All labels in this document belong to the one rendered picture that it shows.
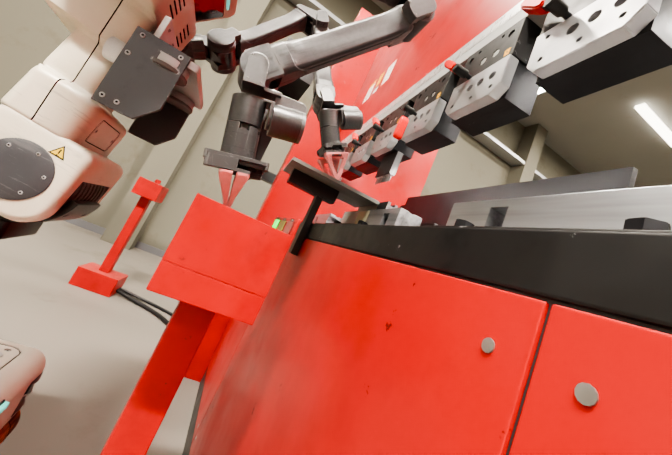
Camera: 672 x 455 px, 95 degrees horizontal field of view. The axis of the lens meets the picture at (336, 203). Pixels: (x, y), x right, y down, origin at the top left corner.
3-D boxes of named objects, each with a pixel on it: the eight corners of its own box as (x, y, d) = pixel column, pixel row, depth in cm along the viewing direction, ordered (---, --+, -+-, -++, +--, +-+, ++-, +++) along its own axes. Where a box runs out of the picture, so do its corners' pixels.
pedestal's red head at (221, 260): (167, 265, 61) (210, 185, 64) (242, 293, 66) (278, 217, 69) (145, 289, 43) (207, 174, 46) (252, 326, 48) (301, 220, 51)
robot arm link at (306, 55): (400, 21, 73) (429, -13, 63) (410, 43, 74) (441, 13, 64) (231, 78, 58) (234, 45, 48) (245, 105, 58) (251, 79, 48)
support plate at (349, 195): (282, 170, 95) (284, 167, 95) (355, 207, 101) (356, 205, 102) (292, 159, 78) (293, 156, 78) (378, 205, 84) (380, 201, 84)
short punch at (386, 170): (372, 183, 99) (383, 157, 101) (377, 185, 100) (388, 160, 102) (386, 179, 90) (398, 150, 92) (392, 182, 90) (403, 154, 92)
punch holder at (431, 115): (396, 141, 86) (417, 91, 89) (421, 155, 88) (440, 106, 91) (428, 125, 72) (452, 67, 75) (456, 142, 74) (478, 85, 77)
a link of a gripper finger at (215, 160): (240, 219, 49) (252, 162, 50) (192, 211, 46) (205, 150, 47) (237, 218, 55) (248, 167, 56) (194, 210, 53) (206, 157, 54)
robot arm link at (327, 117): (315, 112, 92) (320, 104, 86) (337, 112, 94) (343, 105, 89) (317, 134, 92) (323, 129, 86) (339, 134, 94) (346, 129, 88)
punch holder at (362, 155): (348, 165, 124) (364, 130, 127) (366, 175, 126) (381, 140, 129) (362, 158, 110) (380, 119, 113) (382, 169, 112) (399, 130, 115)
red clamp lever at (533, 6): (523, -5, 51) (557, -7, 42) (541, 10, 52) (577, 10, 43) (515, 6, 52) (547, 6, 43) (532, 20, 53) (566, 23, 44)
